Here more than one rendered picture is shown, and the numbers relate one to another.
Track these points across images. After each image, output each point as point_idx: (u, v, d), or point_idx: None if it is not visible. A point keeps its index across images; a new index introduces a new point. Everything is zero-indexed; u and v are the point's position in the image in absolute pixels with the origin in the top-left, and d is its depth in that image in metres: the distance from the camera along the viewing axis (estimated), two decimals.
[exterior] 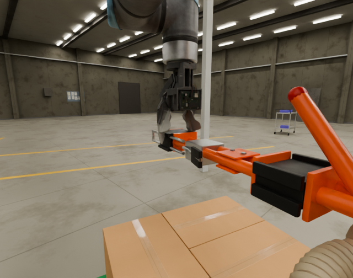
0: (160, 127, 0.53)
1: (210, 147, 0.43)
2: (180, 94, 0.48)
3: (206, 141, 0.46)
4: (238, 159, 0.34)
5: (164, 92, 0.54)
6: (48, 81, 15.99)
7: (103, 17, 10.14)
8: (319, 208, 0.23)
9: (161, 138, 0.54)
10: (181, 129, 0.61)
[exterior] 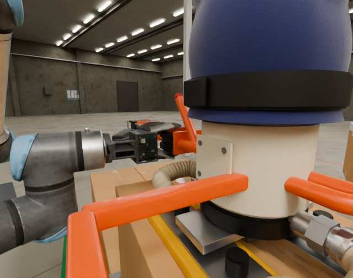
0: (167, 157, 0.55)
1: None
2: (142, 158, 0.46)
3: None
4: None
5: None
6: None
7: (101, 18, 10.68)
8: (181, 149, 0.51)
9: (177, 154, 0.57)
10: (145, 119, 0.88)
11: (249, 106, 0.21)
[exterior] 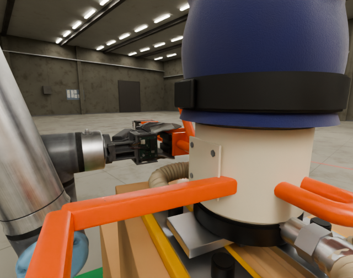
0: None
1: None
2: (142, 159, 0.46)
3: None
4: None
5: None
6: (47, 79, 15.87)
7: (102, 12, 10.03)
8: (180, 150, 0.51)
9: None
10: (150, 119, 0.89)
11: (234, 108, 0.21)
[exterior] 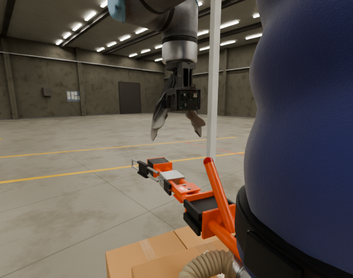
0: (154, 123, 0.53)
1: (174, 180, 0.61)
2: (178, 94, 0.48)
3: (174, 174, 0.64)
4: (183, 193, 0.52)
5: (164, 92, 0.54)
6: (47, 80, 15.78)
7: (103, 15, 9.94)
8: (212, 231, 0.41)
9: (153, 134, 0.53)
10: (162, 158, 0.79)
11: None
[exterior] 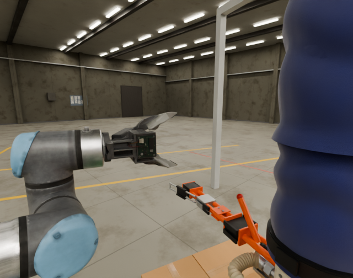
0: (161, 165, 0.55)
1: (209, 203, 0.86)
2: (140, 158, 0.46)
3: (207, 197, 0.90)
4: (219, 214, 0.77)
5: None
6: (51, 85, 16.06)
7: (108, 24, 10.22)
8: (244, 241, 0.67)
9: (172, 165, 0.57)
10: (193, 182, 1.05)
11: None
